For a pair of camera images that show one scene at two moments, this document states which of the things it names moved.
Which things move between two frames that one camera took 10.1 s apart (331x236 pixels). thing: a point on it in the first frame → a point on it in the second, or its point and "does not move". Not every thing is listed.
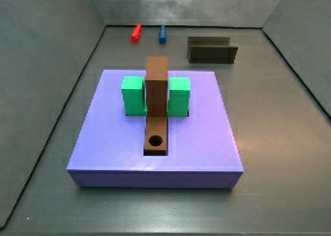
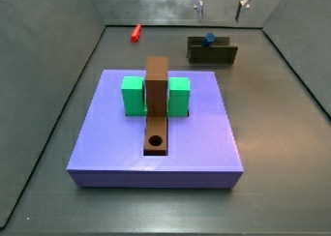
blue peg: x=162 y=35 → x=209 y=40
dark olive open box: x=210 y=50 does not move
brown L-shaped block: x=155 y=119 does not move
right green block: x=179 y=97 does not move
